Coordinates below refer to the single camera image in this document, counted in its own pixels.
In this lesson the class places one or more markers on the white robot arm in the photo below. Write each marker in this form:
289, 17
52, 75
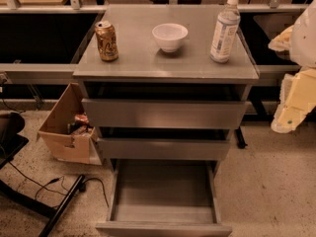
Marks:
303, 38

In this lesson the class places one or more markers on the cardboard box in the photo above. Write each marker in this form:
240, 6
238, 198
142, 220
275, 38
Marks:
65, 141

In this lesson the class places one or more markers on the clear plastic water bottle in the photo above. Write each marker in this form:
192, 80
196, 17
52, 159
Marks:
226, 27

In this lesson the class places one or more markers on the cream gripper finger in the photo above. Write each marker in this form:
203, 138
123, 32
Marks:
282, 41
297, 98

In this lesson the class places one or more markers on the black chair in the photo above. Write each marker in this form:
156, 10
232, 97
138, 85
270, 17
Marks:
11, 142

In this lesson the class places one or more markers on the grey drawer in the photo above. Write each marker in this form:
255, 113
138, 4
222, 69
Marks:
157, 105
163, 143
163, 198

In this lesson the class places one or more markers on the bottom grey drawer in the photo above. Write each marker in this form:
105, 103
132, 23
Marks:
163, 198

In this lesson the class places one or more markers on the metal frame workbench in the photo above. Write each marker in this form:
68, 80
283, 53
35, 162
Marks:
43, 41

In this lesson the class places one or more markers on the grey drawer cabinet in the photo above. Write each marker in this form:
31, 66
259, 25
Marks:
141, 60

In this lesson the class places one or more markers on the white ceramic bowl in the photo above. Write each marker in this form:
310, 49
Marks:
170, 37

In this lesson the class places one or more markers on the middle grey drawer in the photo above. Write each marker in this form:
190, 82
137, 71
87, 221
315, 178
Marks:
163, 143

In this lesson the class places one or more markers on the orange soda can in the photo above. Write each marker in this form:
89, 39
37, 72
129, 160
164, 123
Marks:
106, 41

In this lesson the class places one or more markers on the top grey drawer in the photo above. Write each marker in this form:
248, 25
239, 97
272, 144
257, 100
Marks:
157, 105

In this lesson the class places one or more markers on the snack packets in box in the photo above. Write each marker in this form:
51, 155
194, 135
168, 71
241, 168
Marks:
79, 126

